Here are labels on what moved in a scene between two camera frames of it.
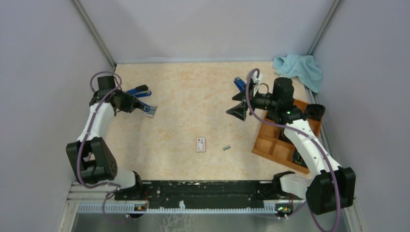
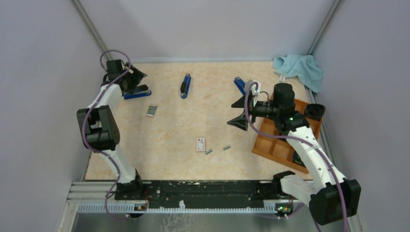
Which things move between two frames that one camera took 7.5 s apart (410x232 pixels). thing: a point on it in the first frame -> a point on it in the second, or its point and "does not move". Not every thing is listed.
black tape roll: x=314 y=111 does not move
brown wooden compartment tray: x=273 y=141 does not move
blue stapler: x=240 y=83 does not move
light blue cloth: x=304 y=67 does not move
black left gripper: x=129 y=107 -> x=137 y=76
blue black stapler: x=146 y=108 -> x=185 y=86
